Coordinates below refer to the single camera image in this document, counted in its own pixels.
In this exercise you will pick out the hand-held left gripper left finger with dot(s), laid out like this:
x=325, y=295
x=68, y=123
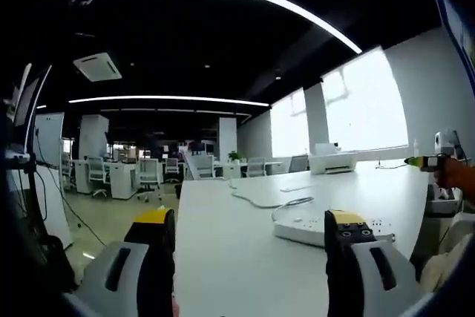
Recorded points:
x=126, y=280

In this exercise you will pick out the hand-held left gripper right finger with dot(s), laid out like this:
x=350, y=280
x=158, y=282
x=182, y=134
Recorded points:
x=356, y=280

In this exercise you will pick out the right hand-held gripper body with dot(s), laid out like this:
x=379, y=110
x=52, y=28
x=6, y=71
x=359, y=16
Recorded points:
x=449, y=144

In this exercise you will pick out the white power strip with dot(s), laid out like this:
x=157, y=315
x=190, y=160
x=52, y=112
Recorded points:
x=300, y=229

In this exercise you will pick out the person's right hand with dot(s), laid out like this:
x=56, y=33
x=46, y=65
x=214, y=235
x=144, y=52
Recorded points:
x=449, y=172

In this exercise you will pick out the small clear bottle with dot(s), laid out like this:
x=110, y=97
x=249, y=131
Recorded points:
x=415, y=150

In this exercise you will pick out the white plastic box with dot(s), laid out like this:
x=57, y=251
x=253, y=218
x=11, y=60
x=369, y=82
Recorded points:
x=443, y=203

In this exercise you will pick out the white printer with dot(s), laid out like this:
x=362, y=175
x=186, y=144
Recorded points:
x=330, y=163

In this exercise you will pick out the person's beige clothing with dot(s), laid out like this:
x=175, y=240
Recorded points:
x=449, y=257

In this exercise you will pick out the white side desk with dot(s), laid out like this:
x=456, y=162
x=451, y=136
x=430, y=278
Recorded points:
x=55, y=213

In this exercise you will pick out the white filing cabinet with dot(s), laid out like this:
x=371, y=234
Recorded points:
x=122, y=179

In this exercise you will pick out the white mesh office chair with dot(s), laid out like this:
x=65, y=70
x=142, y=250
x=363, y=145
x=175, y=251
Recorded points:
x=149, y=172
x=171, y=166
x=205, y=165
x=97, y=168
x=256, y=166

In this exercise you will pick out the white table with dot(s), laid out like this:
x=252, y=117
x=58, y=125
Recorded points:
x=241, y=257

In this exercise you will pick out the black equipment stand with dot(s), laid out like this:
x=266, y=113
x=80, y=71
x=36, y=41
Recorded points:
x=35, y=198

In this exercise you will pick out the grey office chair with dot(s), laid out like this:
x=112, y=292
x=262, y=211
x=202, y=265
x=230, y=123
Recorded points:
x=298, y=164

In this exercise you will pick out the white whiteboard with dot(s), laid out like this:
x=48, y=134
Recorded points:
x=48, y=139

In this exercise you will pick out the dark monitor screen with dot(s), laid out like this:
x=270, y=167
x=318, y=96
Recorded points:
x=29, y=98

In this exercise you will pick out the ceiling air conditioner unit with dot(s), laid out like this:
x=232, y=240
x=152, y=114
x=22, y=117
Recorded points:
x=98, y=66

